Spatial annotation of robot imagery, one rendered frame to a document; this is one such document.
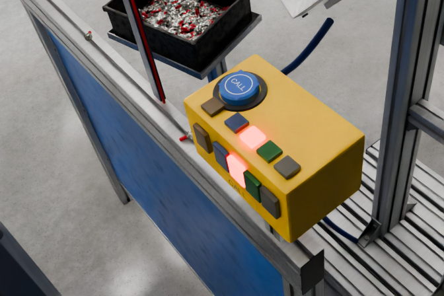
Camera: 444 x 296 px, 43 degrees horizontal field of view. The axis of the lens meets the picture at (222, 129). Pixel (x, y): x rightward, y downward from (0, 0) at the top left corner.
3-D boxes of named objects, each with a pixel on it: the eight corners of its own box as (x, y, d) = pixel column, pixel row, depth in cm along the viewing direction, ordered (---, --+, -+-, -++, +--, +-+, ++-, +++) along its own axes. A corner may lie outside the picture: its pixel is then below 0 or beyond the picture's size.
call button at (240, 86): (267, 94, 57) (266, 82, 56) (237, 115, 56) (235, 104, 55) (243, 75, 60) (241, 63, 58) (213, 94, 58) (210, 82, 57)
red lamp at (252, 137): (266, 139, 53) (265, 135, 53) (251, 149, 52) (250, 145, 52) (254, 128, 54) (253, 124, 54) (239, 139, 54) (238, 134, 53)
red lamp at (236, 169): (248, 185, 55) (245, 167, 53) (244, 189, 55) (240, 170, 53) (234, 172, 57) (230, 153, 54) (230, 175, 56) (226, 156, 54)
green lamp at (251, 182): (264, 200, 54) (261, 182, 52) (259, 204, 54) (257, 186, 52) (250, 186, 55) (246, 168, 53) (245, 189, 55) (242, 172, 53)
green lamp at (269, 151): (283, 154, 52) (283, 149, 51) (268, 164, 51) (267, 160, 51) (270, 143, 53) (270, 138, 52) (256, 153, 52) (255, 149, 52)
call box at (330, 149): (362, 196, 60) (367, 131, 52) (290, 254, 57) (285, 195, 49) (263, 114, 69) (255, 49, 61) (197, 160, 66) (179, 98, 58)
